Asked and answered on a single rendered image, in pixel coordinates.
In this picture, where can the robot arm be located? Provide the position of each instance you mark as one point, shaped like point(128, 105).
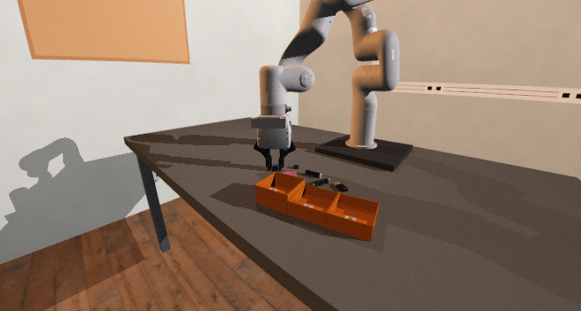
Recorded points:
point(368, 45)

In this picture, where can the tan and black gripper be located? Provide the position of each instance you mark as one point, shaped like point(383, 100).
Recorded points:
point(275, 138)

